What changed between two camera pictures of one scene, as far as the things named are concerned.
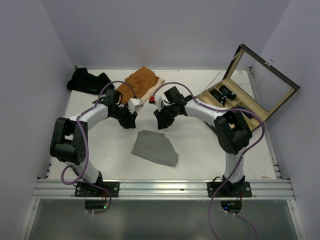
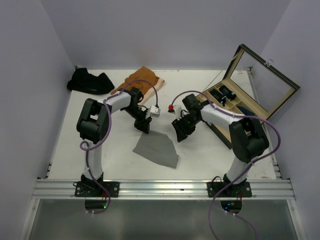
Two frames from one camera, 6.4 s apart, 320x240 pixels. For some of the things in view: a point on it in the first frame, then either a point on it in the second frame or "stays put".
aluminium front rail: (164, 189) stays put
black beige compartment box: (250, 83) stays put
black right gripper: (162, 121) → (181, 131)
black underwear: (84, 82) stays put
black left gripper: (129, 122) → (143, 124)
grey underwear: (156, 146) stays put
